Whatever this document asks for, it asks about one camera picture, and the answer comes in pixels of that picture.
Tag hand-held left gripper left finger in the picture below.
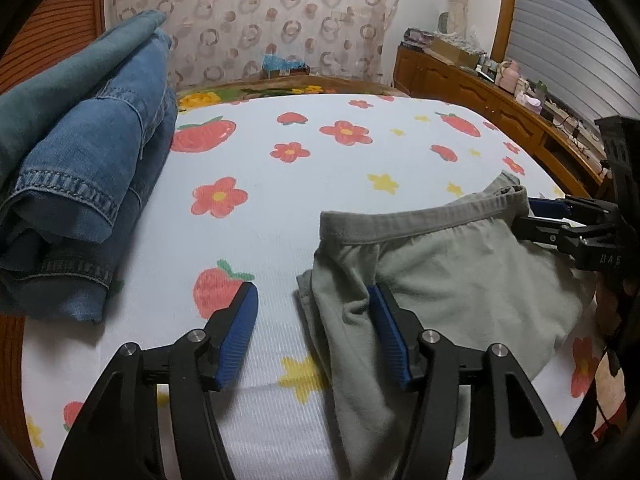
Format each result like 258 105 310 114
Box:
52 281 260 480

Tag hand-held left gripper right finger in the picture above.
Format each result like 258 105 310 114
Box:
367 282 571 480

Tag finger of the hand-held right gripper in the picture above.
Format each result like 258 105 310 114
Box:
527 197 608 218
512 216 576 256

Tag grey-green pants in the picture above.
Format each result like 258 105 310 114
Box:
295 171 598 480

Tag teal denim pants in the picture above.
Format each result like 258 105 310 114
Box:
0 9 168 196

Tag white flower strawberry bed sheet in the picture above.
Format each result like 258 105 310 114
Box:
20 91 608 480

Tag wooden cabinet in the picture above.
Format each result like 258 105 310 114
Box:
394 45 608 196

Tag pink jug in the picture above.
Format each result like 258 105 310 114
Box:
497 60 521 93

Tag floral floor rug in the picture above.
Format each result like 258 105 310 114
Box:
592 385 631 441

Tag cardboard box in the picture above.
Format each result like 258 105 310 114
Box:
431 35 481 68

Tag grey window shutter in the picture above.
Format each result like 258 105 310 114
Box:
505 0 621 96

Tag dark patterned box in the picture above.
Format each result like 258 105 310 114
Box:
404 27 433 51

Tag blue denim jeans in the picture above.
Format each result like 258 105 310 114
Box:
0 30 178 323

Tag brown floral blanket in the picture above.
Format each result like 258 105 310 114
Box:
175 79 411 111

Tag blue packet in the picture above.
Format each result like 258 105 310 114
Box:
262 54 311 80

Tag brown slatted wooden panel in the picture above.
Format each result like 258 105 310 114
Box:
0 0 108 96

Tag black cable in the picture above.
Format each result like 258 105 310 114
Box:
595 350 626 426

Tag ring patterned curtain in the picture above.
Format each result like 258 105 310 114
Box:
112 0 401 88

